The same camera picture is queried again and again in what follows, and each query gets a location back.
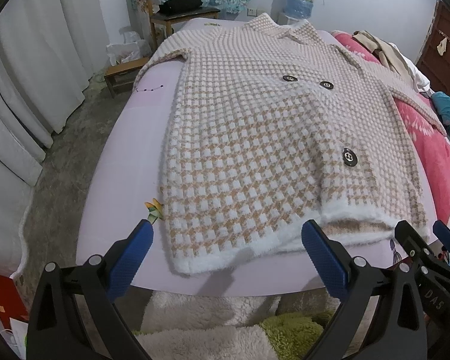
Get wall power socket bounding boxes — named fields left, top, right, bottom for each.
left=247, top=7, right=264, bottom=17

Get white plastic bags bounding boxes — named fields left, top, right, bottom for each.
left=105, top=31, right=152, bottom=66

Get wooden chair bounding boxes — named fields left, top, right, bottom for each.
left=145, top=0, right=220, bottom=50

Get beige white houndstooth knit coat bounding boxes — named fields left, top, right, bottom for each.
left=148, top=14, right=441, bottom=275

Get dark red wooden door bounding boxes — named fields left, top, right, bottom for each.
left=417, top=0, right=450, bottom=95

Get red floral blanket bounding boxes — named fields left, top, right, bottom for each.
left=331, top=30, right=450, bottom=241

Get black clothes on chair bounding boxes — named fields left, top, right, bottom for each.
left=158, top=0, right=203, bottom=16

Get red box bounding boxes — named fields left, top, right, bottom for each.
left=0, top=275, right=29, bottom=329

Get white water dispenser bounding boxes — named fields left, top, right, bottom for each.
left=277, top=11, right=302, bottom=26

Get beige clothes pile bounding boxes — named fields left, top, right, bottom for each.
left=353, top=31, right=431, bottom=93

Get white curtain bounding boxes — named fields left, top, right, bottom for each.
left=0, top=0, right=109, bottom=276

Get green fluffy garment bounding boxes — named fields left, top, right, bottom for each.
left=134, top=307, right=328, bottom=359

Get small wooden stool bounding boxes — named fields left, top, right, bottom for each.
left=104, top=57, right=149, bottom=98

